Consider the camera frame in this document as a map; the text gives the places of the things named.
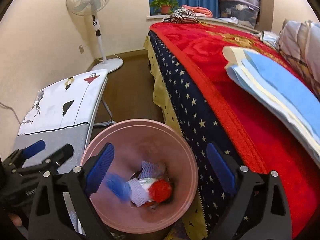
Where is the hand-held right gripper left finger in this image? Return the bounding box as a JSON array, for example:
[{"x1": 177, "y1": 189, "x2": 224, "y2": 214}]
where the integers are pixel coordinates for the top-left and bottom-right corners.
[{"x1": 28, "y1": 142, "x2": 115, "y2": 240}]

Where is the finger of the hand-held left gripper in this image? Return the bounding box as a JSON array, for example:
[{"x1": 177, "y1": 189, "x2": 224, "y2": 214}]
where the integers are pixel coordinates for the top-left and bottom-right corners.
[
  {"x1": 2, "y1": 140, "x2": 46, "y2": 172},
  {"x1": 15, "y1": 144, "x2": 75, "y2": 178}
]

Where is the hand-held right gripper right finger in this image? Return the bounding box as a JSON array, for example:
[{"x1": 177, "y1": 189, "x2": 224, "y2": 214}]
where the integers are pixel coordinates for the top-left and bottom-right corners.
[{"x1": 206, "y1": 142, "x2": 293, "y2": 240}]

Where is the blue plastic bag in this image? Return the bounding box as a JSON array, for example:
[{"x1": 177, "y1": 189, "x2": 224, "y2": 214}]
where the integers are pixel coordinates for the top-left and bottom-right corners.
[{"x1": 105, "y1": 173, "x2": 132, "y2": 202}]

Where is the white foam net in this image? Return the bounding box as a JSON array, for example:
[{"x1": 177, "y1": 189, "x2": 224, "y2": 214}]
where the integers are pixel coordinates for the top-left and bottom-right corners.
[{"x1": 129, "y1": 179, "x2": 153, "y2": 207}]

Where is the pink plastic waste bin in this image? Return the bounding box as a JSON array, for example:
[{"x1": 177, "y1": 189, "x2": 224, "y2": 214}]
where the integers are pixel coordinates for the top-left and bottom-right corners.
[{"x1": 80, "y1": 119, "x2": 199, "y2": 233}]

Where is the light purple foam net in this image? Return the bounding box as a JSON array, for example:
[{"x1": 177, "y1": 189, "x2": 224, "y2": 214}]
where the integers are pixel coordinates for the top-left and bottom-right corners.
[{"x1": 141, "y1": 161, "x2": 167, "y2": 178}]

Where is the red mesh net ball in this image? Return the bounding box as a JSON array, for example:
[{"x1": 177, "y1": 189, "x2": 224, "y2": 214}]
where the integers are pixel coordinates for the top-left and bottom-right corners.
[{"x1": 149, "y1": 179, "x2": 172, "y2": 202}]

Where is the person's left hand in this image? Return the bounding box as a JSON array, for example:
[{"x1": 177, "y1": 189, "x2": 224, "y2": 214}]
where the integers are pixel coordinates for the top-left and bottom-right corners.
[{"x1": 9, "y1": 214, "x2": 24, "y2": 228}]

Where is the red gold patterned blanket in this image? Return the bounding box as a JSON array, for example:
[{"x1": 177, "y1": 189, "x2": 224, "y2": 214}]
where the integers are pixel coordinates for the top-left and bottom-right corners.
[{"x1": 149, "y1": 21, "x2": 320, "y2": 239}]

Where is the blue folded towel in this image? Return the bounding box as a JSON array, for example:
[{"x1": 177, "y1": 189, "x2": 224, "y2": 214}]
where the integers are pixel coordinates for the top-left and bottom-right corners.
[{"x1": 222, "y1": 45, "x2": 320, "y2": 164}]

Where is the light blue cloth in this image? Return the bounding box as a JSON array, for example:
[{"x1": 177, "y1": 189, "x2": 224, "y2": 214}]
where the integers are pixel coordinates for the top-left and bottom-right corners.
[{"x1": 260, "y1": 30, "x2": 280, "y2": 49}]

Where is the plaid white quilt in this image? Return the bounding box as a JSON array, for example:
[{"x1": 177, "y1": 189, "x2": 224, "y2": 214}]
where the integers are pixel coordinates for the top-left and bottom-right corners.
[{"x1": 279, "y1": 19, "x2": 320, "y2": 93}]

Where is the clear plastic storage box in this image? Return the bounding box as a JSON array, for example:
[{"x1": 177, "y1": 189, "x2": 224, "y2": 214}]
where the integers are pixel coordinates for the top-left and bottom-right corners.
[{"x1": 219, "y1": 0, "x2": 260, "y2": 28}]

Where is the black white striped cloth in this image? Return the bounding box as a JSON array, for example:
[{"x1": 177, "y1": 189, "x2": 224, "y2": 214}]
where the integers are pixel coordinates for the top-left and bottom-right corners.
[{"x1": 162, "y1": 7, "x2": 200, "y2": 24}]

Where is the pink folded cloth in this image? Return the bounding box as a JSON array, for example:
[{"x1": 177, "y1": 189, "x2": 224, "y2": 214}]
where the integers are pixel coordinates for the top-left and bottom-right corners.
[{"x1": 182, "y1": 4, "x2": 213, "y2": 18}]

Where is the potted green plant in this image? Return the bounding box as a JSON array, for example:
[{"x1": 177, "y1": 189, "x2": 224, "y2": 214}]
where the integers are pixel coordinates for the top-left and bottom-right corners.
[{"x1": 150, "y1": 0, "x2": 179, "y2": 15}]

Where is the wooden bookshelf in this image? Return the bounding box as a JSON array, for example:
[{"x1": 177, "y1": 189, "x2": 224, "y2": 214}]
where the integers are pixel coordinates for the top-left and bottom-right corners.
[{"x1": 237, "y1": 0, "x2": 273, "y2": 30}]

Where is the grey wall cable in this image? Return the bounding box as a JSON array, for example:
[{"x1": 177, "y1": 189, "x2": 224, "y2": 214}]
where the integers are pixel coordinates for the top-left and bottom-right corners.
[{"x1": 0, "y1": 102, "x2": 22, "y2": 126}]

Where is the white folding table frame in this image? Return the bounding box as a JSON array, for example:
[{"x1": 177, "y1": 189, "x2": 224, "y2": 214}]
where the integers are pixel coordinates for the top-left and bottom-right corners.
[{"x1": 92, "y1": 77, "x2": 117, "y2": 128}]

